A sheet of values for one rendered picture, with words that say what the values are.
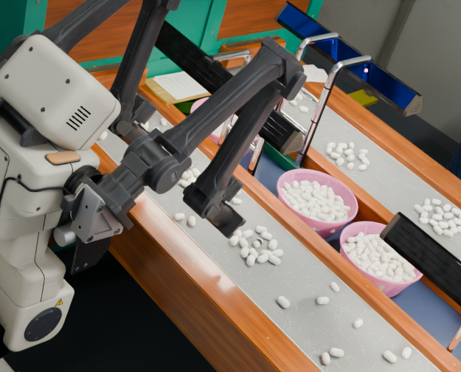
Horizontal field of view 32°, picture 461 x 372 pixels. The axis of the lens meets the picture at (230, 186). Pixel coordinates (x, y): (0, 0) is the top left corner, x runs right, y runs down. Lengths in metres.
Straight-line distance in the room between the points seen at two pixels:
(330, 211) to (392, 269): 0.28
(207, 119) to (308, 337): 0.72
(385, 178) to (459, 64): 1.88
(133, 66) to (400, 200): 1.11
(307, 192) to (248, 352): 0.73
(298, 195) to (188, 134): 0.98
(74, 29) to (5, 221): 0.48
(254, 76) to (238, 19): 1.35
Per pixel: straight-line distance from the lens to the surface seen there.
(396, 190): 2.80
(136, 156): 1.61
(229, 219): 2.06
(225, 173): 1.88
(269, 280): 2.23
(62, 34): 1.89
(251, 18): 3.09
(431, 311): 2.50
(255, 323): 2.06
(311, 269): 2.32
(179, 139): 1.64
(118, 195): 1.58
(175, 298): 2.20
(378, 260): 2.48
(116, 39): 2.70
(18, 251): 1.81
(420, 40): 4.72
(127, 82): 2.09
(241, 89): 1.69
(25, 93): 1.63
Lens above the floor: 2.20
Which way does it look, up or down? 35 degrees down
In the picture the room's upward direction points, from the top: 19 degrees clockwise
